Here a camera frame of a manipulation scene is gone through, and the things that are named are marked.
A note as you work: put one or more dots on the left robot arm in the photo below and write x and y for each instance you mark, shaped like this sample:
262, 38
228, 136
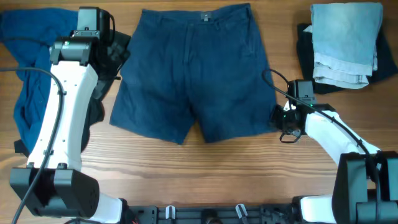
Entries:
84, 66

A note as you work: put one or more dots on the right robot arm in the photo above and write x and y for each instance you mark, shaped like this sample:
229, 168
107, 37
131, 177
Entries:
365, 189

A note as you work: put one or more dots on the black garment under jeans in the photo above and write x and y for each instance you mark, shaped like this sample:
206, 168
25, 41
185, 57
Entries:
386, 64

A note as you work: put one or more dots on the bright blue garment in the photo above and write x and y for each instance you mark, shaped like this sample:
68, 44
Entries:
29, 33

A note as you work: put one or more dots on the folded light blue jeans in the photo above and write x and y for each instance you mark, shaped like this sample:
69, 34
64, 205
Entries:
344, 42

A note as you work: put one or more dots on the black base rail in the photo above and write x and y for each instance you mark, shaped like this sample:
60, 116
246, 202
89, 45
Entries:
261, 214

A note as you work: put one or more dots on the navy blue shorts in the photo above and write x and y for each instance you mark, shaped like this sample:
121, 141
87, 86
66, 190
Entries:
189, 67

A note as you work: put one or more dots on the black garment left pile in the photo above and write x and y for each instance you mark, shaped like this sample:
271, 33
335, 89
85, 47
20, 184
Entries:
29, 110

